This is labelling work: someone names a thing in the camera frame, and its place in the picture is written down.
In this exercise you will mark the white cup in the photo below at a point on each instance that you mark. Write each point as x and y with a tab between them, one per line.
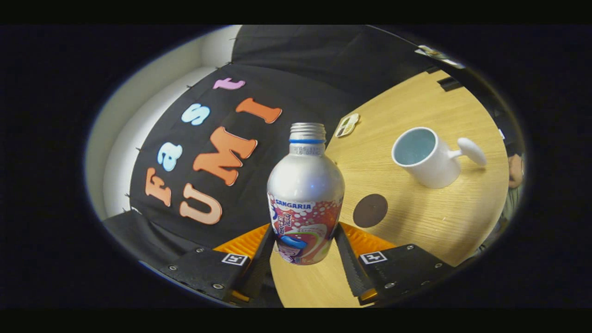
434	169

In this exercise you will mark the black table clamp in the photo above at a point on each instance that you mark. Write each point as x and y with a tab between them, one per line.
448	83

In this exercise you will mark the white compartment tray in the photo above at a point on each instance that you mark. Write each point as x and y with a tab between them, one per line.
347	125

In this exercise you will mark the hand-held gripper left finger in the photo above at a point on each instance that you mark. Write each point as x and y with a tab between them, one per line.
259	273

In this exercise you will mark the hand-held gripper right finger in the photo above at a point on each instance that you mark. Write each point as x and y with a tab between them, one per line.
351	273

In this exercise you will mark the black backdrop cloth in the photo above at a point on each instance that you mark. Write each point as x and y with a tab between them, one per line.
300	69

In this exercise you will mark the dark brown round coaster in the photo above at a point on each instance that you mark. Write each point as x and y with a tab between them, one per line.
370	211

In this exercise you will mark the silver juice bottle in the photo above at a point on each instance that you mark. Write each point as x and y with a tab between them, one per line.
305	185

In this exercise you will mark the wooden table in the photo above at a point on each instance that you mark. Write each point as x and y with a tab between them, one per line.
425	222

